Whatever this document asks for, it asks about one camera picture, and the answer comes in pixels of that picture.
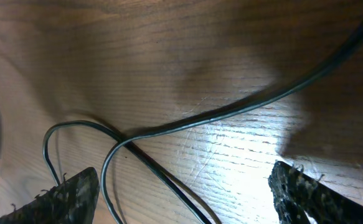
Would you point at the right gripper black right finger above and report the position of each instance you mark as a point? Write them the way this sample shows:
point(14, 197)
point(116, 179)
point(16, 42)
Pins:
point(296, 197)

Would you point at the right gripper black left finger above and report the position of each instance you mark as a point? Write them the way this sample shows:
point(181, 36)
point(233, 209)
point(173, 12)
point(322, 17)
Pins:
point(72, 202)

